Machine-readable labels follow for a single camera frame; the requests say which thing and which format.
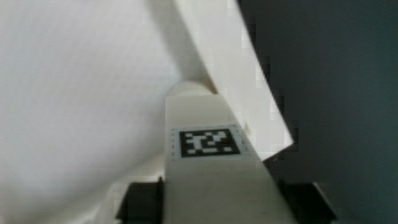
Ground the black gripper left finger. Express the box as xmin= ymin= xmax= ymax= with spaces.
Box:
xmin=116 ymin=179 xmax=164 ymax=224

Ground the white desk top tray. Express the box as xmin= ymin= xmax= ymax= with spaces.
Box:
xmin=0 ymin=0 xmax=292 ymax=224

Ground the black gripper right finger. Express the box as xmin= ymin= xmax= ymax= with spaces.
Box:
xmin=278 ymin=180 xmax=338 ymax=224

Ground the white desk leg with tag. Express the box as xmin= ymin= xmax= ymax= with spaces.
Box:
xmin=164 ymin=81 xmax=299 ymax=224

